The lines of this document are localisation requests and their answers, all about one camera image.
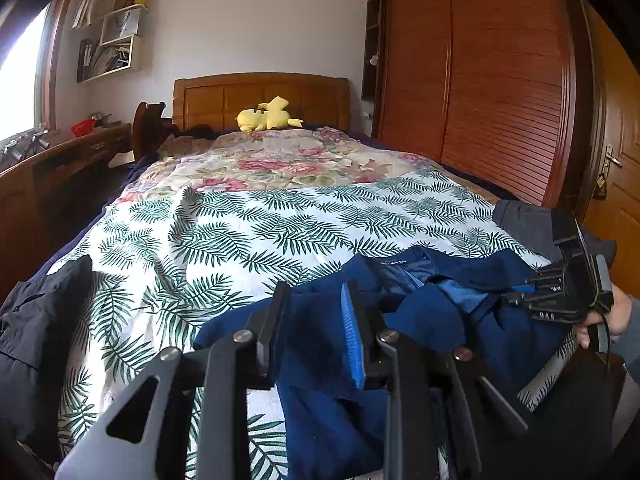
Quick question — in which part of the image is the blue jacket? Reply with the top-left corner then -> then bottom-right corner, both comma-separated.
192,246 -> 581,480

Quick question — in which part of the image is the yellow plush toy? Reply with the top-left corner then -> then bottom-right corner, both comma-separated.
236,96 -> 305,133

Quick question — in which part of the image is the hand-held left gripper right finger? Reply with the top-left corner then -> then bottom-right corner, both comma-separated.
340,280 -> 531,480

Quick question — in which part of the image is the wooden desk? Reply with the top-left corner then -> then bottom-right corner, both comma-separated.
0,122 -> 132,301

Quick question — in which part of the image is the leaf-print bed sheet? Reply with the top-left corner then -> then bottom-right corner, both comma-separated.
47,167 -> 576,480

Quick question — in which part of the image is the person's right forearm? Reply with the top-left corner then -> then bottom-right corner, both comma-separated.
607,295 -> 640,386

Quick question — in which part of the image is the wooden slatted wardrobe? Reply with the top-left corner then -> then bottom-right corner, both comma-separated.
370,0 -> 596,211

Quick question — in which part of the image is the floral quilt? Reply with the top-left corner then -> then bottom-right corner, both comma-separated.
117,127 -> 441,206

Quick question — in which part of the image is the person's right hand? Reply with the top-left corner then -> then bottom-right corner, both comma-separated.
575,285 -> 633,350

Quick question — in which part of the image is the white wall shelf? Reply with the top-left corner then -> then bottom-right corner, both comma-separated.
76,0 -> 151,83

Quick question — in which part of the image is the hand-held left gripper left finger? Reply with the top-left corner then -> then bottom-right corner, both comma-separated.
55,280 -> 291,480

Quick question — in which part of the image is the metal desk clutter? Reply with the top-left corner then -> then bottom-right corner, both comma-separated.
0,129 -> 51,162

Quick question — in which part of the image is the wooden chair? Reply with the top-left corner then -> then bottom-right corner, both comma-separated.
131,101 -> 178,158

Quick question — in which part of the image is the wooden door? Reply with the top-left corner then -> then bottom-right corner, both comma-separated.
582,10 -> 640,271

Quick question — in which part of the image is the grey garment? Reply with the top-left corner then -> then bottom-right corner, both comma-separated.
492,200 -> 618,263

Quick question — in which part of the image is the black garment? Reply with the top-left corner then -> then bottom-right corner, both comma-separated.
0,255 -> 96,456

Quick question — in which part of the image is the window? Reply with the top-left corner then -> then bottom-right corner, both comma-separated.
0,0 -> 63,143

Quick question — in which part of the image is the wooden bed headboard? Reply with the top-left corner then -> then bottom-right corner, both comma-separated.
172,72 -> 351,133

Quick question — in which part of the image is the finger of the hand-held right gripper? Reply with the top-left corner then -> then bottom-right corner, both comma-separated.
500,287 -> 569,313
524,260 -> 568,288

